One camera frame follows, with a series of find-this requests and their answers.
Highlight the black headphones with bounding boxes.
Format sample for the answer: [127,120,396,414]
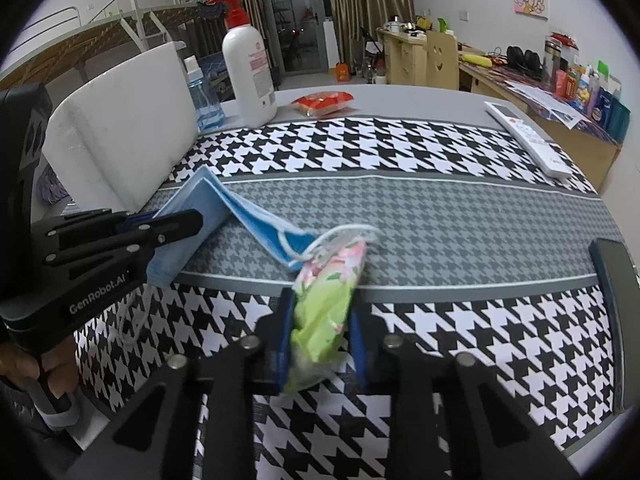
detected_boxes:
[505,46,543,78]

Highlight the white lotion bottle red pump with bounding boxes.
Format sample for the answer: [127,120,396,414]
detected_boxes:
[214,0,278,128]

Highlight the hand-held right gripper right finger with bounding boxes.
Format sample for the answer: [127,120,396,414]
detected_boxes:
[348,305,581,480]

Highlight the clear blue spray bottle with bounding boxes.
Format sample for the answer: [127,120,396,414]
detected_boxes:
[184,56,226,133]

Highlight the wooden chair with smiley cutout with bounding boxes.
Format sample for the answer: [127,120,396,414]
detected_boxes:
[424,30,460,92]

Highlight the houndstooth tablecloth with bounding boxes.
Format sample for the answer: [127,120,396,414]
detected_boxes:
[75,116,626,480]

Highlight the hanging dark clothes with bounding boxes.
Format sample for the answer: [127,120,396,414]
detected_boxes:
[197,0,226,23]

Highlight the white remote control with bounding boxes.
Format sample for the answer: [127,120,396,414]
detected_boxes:
[484,101,572,178]

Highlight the green floral tissue packet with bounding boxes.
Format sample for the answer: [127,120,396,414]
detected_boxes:
[282,232,371,393]

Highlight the blue plaid blanket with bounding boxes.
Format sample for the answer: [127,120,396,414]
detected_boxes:
[32,157,71,206]

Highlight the group of toiletry bottles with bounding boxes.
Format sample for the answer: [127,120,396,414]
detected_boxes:
[542,32,632,143]

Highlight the person's left hand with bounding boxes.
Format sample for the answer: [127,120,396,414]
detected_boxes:
[0,342,80,403]

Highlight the black phone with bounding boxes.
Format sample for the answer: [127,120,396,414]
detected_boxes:
[588,238,640,413]

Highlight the blue face mask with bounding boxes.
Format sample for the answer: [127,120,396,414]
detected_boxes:
[120,166,380,346]

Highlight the red snack packet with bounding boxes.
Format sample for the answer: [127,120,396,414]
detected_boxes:
[291,90,356,118]

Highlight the white papers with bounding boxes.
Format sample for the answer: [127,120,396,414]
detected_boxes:
[510,82,591,128]

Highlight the glass balcony door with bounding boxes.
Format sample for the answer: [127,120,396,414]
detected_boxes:
[252,0,333,76]

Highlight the white foam box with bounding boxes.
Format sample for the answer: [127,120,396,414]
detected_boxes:
[41,42,197,213]

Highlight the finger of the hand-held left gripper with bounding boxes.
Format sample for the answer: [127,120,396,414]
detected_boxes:
[31,211,153,241]
[42,209,204,281]

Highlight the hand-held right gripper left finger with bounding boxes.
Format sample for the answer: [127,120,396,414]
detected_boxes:
[65,287,297,480]

